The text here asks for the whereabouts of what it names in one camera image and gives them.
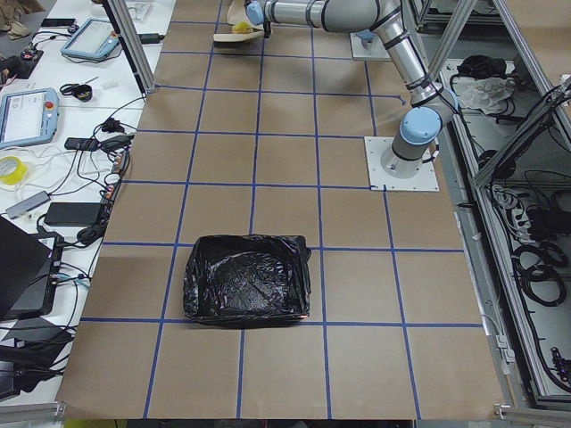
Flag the white dustpan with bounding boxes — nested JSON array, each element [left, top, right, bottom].
[[227, 0, 248, 25]]

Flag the black power adapter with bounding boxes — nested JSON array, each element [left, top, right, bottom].
[[44, 202, 102, 226]]

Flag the black scissors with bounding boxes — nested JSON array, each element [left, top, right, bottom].
[[59, 77, 97, 95]]

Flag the teach pendant far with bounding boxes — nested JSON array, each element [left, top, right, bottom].
[[60, 18, 120, 62]]

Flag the teach pendant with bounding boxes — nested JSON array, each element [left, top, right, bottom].
[[60, 18, 120, 62], [1, 88, 59, 149]]

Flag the black laptop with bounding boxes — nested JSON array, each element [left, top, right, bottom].
[[1, 218, 63, 321]]

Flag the yellow tape roll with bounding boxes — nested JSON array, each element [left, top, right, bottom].
[[0, 156, 29, 185]]

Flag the teach pendant near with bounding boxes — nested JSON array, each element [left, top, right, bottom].
[[1, 88, 59, 149]]

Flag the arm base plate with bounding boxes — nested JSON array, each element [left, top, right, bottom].
[[364, 136, 439, 193], [350, 30, 391, 62]]

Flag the aluminium frame post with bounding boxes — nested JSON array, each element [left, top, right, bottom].
[[103, 0, 156, 95]]

